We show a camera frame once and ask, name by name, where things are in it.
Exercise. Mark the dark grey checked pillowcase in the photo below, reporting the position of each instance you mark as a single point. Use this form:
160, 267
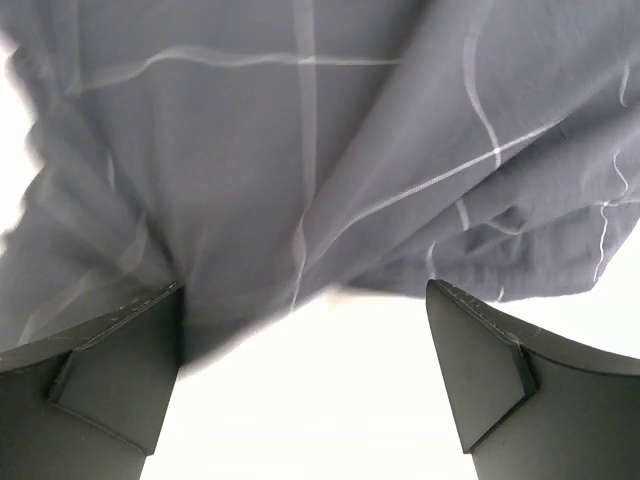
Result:
259, 152

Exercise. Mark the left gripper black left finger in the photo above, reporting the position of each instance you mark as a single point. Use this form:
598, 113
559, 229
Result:
89, 403

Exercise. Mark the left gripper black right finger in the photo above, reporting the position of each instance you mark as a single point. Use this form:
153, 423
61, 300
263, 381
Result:
528, 403

